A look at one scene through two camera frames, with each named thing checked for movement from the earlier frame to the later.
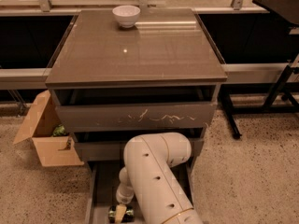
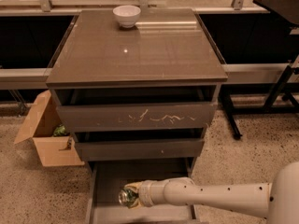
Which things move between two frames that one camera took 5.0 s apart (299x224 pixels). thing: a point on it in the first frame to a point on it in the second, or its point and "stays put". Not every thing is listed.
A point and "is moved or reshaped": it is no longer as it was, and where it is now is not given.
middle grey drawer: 100,147 stays put
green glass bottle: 128,217 is moved or reshaped
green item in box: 59,131 stays put
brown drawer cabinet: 120,73 stays put
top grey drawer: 140,108 stays put
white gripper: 123,197 to 146,192
